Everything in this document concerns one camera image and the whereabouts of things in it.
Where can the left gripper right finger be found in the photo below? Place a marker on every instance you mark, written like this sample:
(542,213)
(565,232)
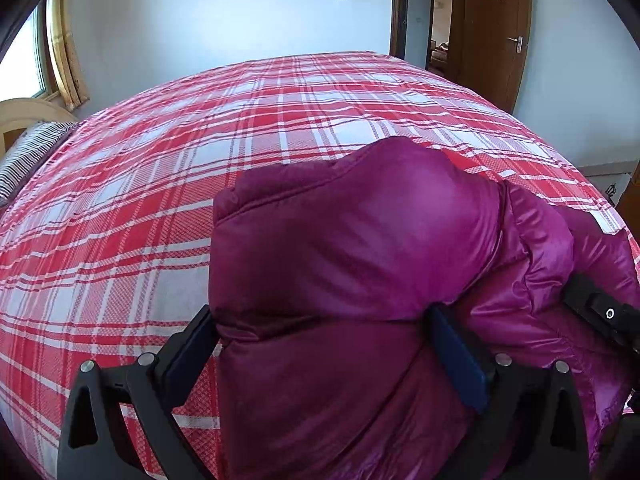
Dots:
(528,421)

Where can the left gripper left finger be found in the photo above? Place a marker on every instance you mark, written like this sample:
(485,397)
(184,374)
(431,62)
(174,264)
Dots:
(95,442)

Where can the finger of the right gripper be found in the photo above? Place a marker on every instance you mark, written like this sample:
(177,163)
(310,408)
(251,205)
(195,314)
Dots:
(616,323)

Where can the magenta quilted down jacket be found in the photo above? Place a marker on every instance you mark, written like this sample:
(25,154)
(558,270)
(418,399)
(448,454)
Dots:
(320,273)

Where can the wooden bedside cabinet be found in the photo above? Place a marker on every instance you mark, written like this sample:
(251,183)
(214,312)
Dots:
(629,205)

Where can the red plaid bed sheet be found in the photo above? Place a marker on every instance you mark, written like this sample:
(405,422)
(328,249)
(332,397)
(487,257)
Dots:
(105,252)

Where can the striped pillow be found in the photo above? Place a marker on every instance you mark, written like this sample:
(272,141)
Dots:
(28,153)

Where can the cream and wood headboard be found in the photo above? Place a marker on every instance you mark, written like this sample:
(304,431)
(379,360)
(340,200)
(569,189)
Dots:
(16,115)

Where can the brown wooden door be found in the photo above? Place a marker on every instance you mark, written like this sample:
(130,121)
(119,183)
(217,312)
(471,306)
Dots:
(480,56)

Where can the silver door handle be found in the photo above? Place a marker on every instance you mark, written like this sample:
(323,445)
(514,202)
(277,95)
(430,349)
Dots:
(518,41)

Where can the window with frame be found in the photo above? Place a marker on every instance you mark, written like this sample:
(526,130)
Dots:
(26,70)

